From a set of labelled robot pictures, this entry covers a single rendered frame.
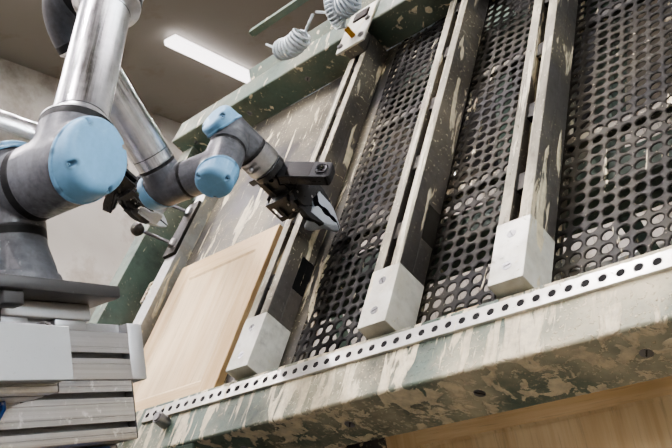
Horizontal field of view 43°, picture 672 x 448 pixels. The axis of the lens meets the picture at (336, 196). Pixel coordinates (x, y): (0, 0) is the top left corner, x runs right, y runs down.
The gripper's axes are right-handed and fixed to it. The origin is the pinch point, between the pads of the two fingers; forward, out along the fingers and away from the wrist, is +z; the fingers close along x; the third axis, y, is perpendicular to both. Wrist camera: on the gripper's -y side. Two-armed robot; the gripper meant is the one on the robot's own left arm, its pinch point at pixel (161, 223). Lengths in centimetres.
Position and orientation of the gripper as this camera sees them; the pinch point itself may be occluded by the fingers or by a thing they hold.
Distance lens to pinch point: 232.5
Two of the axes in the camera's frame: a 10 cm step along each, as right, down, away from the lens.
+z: 6.4, 6.4, 4.2
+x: 2.4, -6.9, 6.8
